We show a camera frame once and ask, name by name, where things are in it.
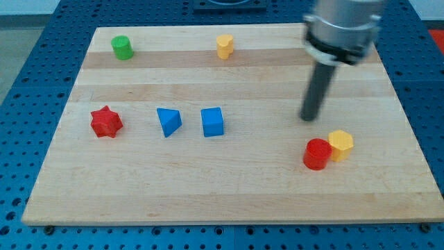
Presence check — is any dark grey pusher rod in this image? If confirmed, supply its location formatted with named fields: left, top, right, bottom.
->
left=300, top=62, right=336, bottom=122

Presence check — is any red star block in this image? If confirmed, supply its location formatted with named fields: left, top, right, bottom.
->
left=90, top=106, right=123, bottom=138

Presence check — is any wooden board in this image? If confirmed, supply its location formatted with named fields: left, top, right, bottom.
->
left=22, top=24, right=443, bottom=226

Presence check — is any red cylinder block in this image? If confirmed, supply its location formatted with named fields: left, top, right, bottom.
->
left=303, top=138, right=332, bottom=171

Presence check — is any yellow heart block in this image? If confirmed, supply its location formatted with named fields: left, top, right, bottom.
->
left=216, top=34, right=234, bottom=60

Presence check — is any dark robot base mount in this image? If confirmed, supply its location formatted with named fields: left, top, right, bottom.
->
left=192, top=0, right=269, bottom=13

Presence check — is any blue cube block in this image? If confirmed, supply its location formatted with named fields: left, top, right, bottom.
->
left=200, top=107, right=225, bottom=137

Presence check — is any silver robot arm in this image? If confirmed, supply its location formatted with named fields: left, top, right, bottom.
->
left=300, top=0, right=386, bottom=122

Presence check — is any yellow hexagon block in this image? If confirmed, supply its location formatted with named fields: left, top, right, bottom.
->
left=327, top=130, right=354, bottom=162

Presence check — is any green cylinder block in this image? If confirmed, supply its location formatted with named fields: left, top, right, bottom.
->
left=111, top=35, right=134, bottom=60

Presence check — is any blue triangle block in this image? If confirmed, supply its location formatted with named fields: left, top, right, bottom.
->
left=156, top=108, right=182, bottom=138

